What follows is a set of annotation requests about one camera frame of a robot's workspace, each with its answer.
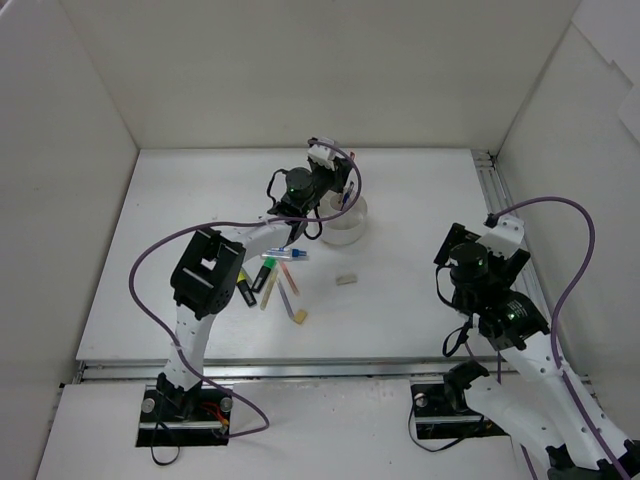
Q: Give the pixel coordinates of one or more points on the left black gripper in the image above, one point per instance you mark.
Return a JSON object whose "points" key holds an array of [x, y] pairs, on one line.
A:
{"points": [[338, 175]]}

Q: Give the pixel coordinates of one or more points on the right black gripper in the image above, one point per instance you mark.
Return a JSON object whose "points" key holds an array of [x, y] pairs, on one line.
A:
{"points": [[455, 236]]}

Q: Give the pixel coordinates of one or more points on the clear blue-capped glue bottle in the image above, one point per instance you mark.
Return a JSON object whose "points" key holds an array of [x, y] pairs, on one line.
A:
{"points": [[286, 254]]}

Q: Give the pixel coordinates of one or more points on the white eraser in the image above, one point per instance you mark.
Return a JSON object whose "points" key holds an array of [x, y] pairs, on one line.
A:
{"points": [[346, 279]]}

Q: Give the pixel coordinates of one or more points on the tan eraser block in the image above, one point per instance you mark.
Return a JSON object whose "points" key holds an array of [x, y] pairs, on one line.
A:
{"points": [[300, 316]]}

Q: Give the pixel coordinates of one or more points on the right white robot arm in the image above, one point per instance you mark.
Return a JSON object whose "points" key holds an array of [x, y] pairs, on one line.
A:
{"points": [[567, 431]]}

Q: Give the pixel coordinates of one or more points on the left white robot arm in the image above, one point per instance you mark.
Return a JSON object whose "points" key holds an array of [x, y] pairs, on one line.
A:
{"points": [[205, 276]]}

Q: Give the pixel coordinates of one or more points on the white round compartment container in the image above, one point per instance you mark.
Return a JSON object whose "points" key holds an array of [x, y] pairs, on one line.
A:
{"points": [[348, 227]]}

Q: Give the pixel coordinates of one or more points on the orange gel pen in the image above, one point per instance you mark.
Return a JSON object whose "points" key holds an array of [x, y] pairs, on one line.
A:
{"points": [[289, 279]]}

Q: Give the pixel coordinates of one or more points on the green black highlighter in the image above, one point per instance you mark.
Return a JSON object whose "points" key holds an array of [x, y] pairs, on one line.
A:
{"points": [[263, 274]]}

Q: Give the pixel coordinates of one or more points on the pale yellow gel pen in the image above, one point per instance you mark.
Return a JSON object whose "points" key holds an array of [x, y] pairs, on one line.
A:
{"points": [[268, 290]]}

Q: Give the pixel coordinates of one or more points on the purple gel pen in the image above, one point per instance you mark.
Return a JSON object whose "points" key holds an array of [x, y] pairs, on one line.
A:
{"points": [[285, 299]]}

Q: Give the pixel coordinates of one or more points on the yellow black highlighter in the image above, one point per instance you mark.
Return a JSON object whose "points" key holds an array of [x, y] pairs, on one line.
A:
{"points": [[245, 290]]}

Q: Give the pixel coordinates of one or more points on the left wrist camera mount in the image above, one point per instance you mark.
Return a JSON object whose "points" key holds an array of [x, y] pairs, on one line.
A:
{"points": [[322, 152]]}

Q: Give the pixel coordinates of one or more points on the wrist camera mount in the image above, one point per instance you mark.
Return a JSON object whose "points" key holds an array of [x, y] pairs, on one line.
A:
{"points": [[504, 235], [322, 152]]}

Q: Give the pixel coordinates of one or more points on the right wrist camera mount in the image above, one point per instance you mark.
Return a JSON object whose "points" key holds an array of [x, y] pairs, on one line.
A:
{"points": [[504, 235]]}

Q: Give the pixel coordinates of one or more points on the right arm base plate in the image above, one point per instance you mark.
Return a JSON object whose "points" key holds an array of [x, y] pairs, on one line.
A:
{"points": [[433, 417]]}

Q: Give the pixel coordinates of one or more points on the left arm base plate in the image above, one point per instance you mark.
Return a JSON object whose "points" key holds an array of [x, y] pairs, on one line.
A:
{"points": [[162, 425]]}

